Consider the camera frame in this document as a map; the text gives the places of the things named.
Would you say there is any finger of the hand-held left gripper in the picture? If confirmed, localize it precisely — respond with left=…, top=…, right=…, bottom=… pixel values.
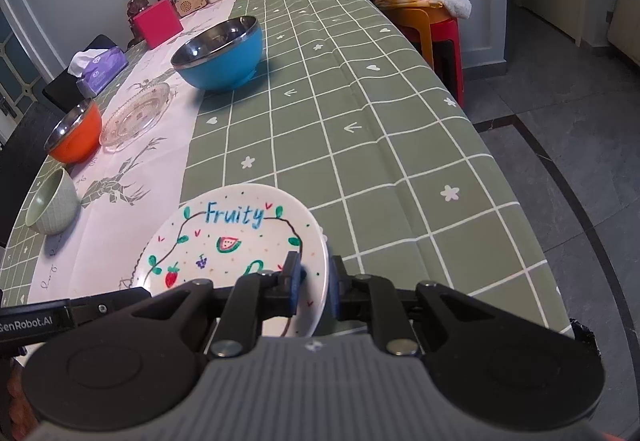
left=69, top=288, right=152, bottom=328

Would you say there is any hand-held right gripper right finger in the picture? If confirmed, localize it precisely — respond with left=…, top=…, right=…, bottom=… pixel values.
left=327, top=255, right=506, bottom=358

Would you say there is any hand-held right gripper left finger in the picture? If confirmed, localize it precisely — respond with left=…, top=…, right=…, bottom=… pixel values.
left=131, top=252, right=307, bottom=359

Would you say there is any white fruit print plate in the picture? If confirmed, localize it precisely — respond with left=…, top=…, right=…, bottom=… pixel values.
left=131, top=184, right=331, bottom=339

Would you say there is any green ceramic bowl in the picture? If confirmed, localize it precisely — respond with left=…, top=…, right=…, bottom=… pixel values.
left=25, top=167, right=81, bottom=237

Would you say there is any orange steel-lined bowl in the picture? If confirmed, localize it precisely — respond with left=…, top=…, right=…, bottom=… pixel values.
left=43, top=98, right=103, bottom=165

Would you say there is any white deer print table runner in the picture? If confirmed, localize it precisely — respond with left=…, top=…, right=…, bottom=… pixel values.
left=27, top=0, right=242, bottom=308

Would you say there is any green checked tablecloth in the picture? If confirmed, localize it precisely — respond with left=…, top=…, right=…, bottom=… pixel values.
left=0, top=0, right=574, bottom=338

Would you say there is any clear glass plate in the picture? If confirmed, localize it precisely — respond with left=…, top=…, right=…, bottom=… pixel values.
left=99, top=82, right=172, bottom=153

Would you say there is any blue steel-lined bowl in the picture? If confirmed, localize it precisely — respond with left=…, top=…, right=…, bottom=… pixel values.
left=171, top=15, right=264, bottom=94

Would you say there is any purple tissue pack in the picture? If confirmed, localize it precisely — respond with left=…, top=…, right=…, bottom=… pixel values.
left=67, top=46, right=130, bottom=99

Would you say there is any red plastic stool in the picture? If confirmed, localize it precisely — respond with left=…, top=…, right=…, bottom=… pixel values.
left=429, top=18, right=464, bottom=109

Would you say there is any white framed glass door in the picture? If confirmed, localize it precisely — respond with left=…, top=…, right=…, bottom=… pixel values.
left=0, top=0, right=53, bottom=142

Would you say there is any orange plastic stool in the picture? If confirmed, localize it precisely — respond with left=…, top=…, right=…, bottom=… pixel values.
left=386, top=6, right=434, bottom=72

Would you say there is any pink box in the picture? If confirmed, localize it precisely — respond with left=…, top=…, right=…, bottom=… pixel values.
left=131, top=0, right=184, bottom=49

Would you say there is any dark brown figurine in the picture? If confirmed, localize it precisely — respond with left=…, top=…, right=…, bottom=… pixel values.
left=125, top=0, right=151, bottom=49

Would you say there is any white sofa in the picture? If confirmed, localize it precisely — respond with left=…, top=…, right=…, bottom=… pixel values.
left=606, top=0, right=640, bottom=68

